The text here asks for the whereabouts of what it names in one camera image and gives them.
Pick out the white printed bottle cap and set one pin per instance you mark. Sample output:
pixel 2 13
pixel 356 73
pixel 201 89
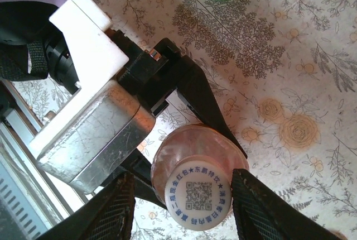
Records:
pixel 198 192

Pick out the floral tablecloth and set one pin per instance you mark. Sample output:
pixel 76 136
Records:
pixel 279 55

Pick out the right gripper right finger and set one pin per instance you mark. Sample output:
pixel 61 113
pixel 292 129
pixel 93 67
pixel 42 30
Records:
pixel 259 215

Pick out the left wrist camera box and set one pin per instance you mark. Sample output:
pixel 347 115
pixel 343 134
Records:
pixel 92 128

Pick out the aluminium mounting rail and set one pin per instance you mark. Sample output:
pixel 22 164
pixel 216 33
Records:
pixel 19 128

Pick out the amber drink bottle red label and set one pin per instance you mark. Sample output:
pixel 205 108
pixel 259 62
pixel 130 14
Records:
pixel 195 142

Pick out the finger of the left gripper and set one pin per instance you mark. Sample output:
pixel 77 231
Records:
pixel 142 171
pixel 203 97

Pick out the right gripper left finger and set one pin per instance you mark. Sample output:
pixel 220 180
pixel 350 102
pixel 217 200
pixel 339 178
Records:
pixel 111 212

